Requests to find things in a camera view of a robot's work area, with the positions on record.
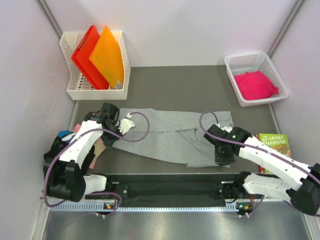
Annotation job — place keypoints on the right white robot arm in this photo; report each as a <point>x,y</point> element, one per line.
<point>294,182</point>

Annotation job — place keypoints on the aluminium frame rail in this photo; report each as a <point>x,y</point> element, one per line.
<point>178,191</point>

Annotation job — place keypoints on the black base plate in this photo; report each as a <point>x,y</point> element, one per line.
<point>190,190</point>

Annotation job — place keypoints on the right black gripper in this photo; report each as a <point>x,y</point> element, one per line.
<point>221,161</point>

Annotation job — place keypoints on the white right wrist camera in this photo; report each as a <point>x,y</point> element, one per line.
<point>226,128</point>

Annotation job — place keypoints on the red plastic folder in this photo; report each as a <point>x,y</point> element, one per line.
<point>81,58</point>

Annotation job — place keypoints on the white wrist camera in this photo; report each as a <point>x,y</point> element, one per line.
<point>126,124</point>
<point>226,128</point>

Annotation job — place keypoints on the magenta t shirt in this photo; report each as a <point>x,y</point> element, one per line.
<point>255,86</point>

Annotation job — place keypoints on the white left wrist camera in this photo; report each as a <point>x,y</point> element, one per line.
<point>126,124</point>

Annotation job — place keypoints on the orange plastic folder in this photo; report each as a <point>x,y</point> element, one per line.
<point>107,58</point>

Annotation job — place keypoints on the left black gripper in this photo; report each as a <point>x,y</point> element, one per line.
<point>107,142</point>

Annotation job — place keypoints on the grey t shirt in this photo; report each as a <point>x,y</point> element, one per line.
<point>172,136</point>

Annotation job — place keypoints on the white mesh basket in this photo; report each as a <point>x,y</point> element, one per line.
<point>250,62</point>

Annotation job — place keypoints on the white file organizer basket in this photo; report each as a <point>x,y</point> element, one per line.
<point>78,87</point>

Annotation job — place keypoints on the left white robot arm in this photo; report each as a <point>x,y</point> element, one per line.
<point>66,163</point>

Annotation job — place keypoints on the tan t shirt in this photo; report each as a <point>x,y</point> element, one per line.
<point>99,147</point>

